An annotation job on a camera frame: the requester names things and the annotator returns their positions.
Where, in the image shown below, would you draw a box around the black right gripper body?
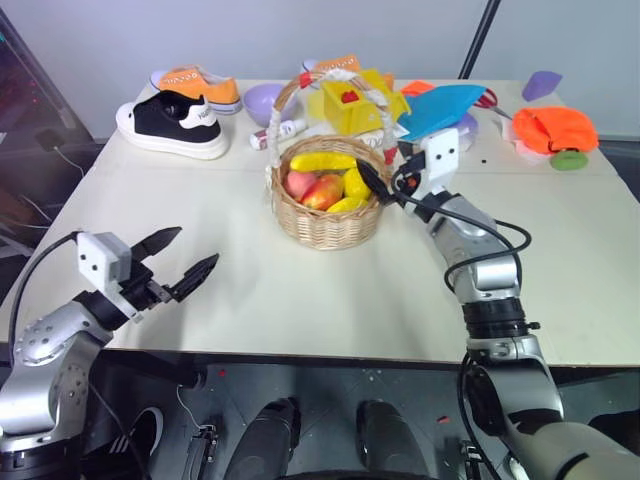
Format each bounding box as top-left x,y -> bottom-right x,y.
396,167 -> 432,202

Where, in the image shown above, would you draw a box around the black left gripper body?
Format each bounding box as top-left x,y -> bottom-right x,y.
117,259 -> 177,314

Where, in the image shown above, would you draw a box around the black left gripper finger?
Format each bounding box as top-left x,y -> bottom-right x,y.
169,252 -> 221,303
130,225 -> 183,262

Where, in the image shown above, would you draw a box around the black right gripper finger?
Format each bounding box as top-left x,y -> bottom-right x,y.
392,152 -> 428,177
356,160 -> 402,205

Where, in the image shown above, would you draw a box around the short yellow banana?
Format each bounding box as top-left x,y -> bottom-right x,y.
342,168 -> 374,201

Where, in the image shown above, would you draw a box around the small yellow banana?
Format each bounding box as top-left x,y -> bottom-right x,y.
326,197 -> 371,214

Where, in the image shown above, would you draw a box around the red yellow apple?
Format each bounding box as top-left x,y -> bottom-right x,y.
301,174 -> 346,212

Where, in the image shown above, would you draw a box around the long yellow banana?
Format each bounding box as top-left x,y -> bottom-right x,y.
289,152 -> 359,174

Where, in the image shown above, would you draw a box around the blue paper piece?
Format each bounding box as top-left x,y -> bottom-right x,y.
396,83 -> 489,144

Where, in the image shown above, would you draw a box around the yellow plastic container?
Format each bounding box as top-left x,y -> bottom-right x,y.
319,68 -> 414,137

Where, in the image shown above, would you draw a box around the pink peach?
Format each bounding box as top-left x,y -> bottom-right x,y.
284,170 -> 321,202

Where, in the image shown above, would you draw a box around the small orange cloth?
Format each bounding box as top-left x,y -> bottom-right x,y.
399,79 -> 437,98

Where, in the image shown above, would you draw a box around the white bottle with red label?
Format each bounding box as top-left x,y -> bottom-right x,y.
249,118 -> 308,151

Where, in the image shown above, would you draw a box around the white crumpled paper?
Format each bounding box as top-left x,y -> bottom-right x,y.
491,114 -> 544,164

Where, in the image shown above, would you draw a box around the black white sneaker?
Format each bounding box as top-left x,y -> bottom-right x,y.
115,94 -> 231,161

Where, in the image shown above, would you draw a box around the orange white sneaker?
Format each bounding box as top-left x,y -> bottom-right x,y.
149,64 -> 242,117
301,53 -> 364,77

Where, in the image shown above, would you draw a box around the purple plastic bowl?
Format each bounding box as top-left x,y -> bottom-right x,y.
243,83 -> 301,128

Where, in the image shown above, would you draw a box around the black tripod leg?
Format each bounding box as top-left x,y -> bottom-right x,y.
456,0 -> 503,81

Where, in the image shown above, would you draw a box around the black shoe with white stripes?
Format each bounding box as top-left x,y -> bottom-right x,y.
106,405 -> 166,477

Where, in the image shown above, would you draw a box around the small black square device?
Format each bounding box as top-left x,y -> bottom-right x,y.
35,128 -> 64,153

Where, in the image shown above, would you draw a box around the large orange cloth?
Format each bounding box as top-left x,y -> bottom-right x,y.
511,105 -> 600,156

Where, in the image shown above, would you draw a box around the purple cone shaped object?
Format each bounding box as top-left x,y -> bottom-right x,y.
521,70 -> 565,102

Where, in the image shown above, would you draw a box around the green round lid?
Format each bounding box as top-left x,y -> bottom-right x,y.
549,149 -> 589,173

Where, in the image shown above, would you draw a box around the dark rounded shape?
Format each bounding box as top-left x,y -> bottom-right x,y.
353,399 -> 442,480
219,396 -> 302,480

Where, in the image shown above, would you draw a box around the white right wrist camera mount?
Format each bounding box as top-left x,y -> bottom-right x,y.
418,126 -> 463,195

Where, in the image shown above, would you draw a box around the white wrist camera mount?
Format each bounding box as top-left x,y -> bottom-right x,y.
418,126 -> 463,195
76,231 -> 146,324

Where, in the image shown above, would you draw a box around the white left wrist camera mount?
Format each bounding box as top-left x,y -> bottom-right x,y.
76,231 -> 146,324

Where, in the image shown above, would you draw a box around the wicker basket with handle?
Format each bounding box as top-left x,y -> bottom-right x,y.
264,69 -> 401,251

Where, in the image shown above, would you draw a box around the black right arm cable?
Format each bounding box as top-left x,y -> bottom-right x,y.
391,169 -> 533,297

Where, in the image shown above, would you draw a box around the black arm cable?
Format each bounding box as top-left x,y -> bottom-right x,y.
391,169 -> 533,297
7,230 -> 81,347

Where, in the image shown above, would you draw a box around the red handled scissors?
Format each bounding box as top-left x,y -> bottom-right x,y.
473,87 -> 514,122

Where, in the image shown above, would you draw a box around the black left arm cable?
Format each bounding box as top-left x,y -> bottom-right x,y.
7,230 -> 81,347

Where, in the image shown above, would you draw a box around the thin white cable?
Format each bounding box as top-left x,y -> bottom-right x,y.
53,146 -> 87,177

